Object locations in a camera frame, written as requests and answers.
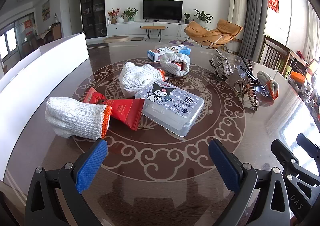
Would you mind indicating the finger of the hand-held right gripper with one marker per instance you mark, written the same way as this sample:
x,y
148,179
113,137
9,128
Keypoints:
x,y
307,146
283,153

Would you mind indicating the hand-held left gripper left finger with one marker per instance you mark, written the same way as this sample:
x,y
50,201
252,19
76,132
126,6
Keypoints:
x,y
91,166

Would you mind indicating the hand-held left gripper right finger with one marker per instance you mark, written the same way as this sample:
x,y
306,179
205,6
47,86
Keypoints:
x,y
225,166

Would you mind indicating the white knit glove orange cuff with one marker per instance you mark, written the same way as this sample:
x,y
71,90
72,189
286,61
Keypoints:
x,y
175,64
72,118
132,78
268,82

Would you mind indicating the red snack packet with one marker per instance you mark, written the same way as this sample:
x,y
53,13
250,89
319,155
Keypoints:
x,y
127,113

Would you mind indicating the red packet gold emblem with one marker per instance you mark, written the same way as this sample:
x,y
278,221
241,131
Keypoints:
x,y
92,96

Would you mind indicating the clear cartoon print plastic box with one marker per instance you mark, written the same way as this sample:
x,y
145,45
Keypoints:
x,y
170,108

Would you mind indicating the orange bag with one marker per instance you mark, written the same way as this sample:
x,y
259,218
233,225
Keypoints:
x,y
298,77

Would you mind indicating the dark wooden slatted chair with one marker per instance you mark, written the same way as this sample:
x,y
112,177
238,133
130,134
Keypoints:
x,y
272,53

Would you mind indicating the silver rhinestone hair claw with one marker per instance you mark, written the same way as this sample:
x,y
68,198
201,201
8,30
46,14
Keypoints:
x,y
221,66

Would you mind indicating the blue white toothpaste box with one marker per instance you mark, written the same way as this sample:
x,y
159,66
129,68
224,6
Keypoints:
x,y
167,52

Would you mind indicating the round beige floor cushion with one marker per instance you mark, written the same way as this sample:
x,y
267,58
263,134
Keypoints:
x,y
116,39

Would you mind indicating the purple floor mat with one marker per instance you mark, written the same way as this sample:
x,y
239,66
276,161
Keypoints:
x,y
178,41

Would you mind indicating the orange rocking chair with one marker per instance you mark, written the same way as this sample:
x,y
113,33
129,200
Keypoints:
x,y
212,33

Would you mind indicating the dark floor scale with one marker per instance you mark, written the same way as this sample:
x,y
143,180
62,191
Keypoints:
x,y
136,39

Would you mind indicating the dining table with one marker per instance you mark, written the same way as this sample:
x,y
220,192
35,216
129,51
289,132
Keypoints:
x,y
45,34

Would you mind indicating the white television cabinet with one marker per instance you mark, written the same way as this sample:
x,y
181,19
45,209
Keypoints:
x,y
125,28

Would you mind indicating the covered standing air conditioner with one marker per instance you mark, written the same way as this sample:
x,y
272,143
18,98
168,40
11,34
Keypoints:
x,y
238,11

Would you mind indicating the white round vase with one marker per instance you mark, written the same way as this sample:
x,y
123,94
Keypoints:
x,y
120,19

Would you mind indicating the large leafy potted plant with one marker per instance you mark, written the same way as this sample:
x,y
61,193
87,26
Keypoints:
x,y
203,16

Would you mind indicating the wooden bench black legs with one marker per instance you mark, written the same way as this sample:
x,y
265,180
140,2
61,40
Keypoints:
x,y
153,27

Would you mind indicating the grey curtain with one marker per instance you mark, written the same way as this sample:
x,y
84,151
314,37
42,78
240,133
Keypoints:
x,y
253,3

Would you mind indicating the small potted plant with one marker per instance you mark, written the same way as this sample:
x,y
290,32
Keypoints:
x,y
187,18

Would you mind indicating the red flowers in vase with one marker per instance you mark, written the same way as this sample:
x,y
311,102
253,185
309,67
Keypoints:
x,y
113,14

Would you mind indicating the red door poster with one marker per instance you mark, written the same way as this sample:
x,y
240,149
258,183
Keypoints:
x,y
28,24

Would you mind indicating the green potted plant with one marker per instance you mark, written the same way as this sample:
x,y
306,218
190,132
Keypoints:
x,y
130,13

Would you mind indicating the dark glass display cabinet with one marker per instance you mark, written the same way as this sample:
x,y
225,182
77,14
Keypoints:
x,y
93,1

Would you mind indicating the black flat television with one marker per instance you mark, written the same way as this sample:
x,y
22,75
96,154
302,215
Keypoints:
x,y
162,9

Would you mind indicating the red wall hanging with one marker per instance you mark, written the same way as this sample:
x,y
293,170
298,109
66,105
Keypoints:
x,y
273,2

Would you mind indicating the framed wall painting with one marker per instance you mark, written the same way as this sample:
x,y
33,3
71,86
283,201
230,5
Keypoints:
x,y
45,10

